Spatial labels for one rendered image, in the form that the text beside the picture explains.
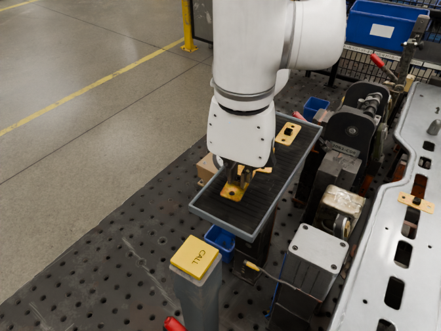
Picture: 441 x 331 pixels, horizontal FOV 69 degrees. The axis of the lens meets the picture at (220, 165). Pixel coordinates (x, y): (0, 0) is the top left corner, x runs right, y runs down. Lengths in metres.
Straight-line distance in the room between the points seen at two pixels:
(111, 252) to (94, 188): 1.25
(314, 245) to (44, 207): 1.97
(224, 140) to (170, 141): 2.10
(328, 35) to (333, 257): 0.40
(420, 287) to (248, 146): 0.50
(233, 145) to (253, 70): 0.13
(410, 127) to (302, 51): 0.86
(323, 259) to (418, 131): 0.69
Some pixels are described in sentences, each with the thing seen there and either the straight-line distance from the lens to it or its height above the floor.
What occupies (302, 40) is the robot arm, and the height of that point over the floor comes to 1.49.
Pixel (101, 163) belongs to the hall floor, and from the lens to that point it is 2.52.
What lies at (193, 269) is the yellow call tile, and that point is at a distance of 0.55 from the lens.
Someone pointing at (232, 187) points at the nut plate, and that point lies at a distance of 0.57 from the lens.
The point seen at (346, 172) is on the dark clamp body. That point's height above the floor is 1.07.
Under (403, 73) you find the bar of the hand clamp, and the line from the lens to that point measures 1.27.
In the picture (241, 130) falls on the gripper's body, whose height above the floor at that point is 1.36.
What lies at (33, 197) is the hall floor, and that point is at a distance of 2.48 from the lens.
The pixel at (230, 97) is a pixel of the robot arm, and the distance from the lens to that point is 0.42.
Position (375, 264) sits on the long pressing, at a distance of 0.80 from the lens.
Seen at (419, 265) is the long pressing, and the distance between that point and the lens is 0.85.
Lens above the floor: 1.64
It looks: 44 degrees down
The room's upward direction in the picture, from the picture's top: straight up
